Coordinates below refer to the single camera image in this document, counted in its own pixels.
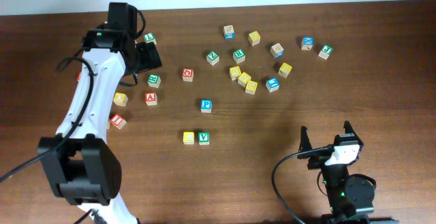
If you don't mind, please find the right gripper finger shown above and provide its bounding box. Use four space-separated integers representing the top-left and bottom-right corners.
342 121 356 137
297 126 313 159

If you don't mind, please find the blue P block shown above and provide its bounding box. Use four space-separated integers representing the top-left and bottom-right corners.
200 99 213 113

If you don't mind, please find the green r block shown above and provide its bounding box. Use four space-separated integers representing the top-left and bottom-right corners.
233 49 246 64
147 74 161 88

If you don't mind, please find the yellow C block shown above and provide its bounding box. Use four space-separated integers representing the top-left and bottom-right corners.
183 131 195 145

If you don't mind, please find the green V block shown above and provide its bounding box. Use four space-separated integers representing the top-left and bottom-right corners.
198 131 210 145

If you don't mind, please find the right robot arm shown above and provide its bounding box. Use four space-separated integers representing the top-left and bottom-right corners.
298 121 399 223

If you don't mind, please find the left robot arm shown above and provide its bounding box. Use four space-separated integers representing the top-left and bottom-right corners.
37 3 162 223

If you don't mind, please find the green L block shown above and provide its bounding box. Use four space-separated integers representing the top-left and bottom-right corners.
144 33 157 45

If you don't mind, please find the red A block lower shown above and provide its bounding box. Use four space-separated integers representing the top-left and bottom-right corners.
145 92 158 106

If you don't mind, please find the red O block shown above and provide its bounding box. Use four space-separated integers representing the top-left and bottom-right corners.
182 69 193 82

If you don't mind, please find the yellow block middle left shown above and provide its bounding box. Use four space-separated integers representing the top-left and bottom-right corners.
113 93 128 107

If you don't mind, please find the green Z block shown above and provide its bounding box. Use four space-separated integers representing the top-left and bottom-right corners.
206 51 219 65

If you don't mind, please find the blue E block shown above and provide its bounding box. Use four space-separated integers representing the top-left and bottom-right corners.
266 78 280 93

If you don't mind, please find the red M block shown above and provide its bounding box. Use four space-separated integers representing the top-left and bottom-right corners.
77 72 82 82

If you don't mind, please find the red I block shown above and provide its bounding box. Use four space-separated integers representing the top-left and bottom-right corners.
110 114 127 129

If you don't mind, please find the yellow block right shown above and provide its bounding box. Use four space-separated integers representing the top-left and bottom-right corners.
278 63 292 78

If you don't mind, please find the yellow block cluster lower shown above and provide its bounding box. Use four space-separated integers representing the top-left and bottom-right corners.
245 80 258 95

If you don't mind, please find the yellow block cluster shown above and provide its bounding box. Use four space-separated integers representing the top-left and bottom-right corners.
229 66 242 80
245 80 258 95
238 72 251 88

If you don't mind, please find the green J block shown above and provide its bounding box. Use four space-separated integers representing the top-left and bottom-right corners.
318 45 334 60

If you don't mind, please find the wood block blue side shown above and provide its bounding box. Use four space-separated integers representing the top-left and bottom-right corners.
270 43 284 58
223 25 234 39

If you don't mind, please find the yellow block cluster left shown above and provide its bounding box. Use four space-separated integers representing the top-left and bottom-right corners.
229 66 242 80

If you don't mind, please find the yellow block cluster middle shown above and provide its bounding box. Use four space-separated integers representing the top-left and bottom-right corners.
238 72 251 88

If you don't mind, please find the blue X block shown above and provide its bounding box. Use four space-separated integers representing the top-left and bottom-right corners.
301 36 314 50

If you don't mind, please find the wood block blue side right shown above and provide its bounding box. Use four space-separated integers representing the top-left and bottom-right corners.
270 43 284 58

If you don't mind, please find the yellow block top centre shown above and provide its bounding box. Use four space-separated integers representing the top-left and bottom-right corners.
248 31 261 46

